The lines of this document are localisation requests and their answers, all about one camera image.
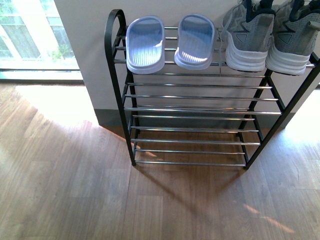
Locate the light blue slipper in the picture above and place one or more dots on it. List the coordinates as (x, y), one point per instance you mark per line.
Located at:
(197, 36)
(145, 45)

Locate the grey sneaker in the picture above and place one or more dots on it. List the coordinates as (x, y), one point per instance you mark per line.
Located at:
(247, 28)
(295, 31)

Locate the black metal shoe rack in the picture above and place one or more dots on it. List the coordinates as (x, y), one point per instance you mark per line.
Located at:
(214, 117)

